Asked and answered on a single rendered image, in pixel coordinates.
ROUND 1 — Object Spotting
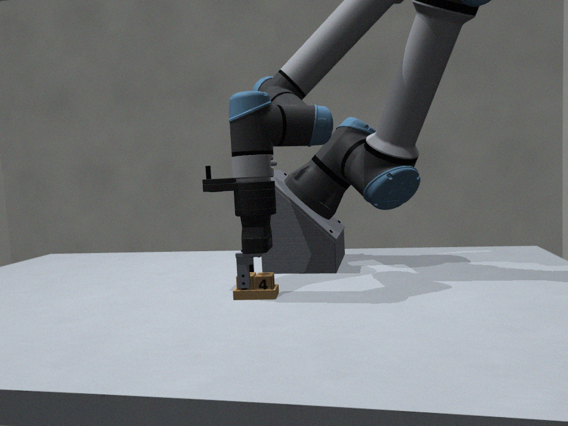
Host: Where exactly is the tan wooden cube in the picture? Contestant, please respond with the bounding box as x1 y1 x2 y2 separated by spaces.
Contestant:
254 272 275 290
236 272 256 291

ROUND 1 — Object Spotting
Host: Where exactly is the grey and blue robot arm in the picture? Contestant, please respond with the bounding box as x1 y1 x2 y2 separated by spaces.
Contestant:
229 0 491 220

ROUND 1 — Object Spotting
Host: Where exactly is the tan shallow rectangular tray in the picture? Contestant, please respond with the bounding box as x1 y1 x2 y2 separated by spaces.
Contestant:
233 284 279 300

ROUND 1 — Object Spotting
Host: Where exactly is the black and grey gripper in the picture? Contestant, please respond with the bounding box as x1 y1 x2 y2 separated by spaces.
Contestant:
202 155 277 289

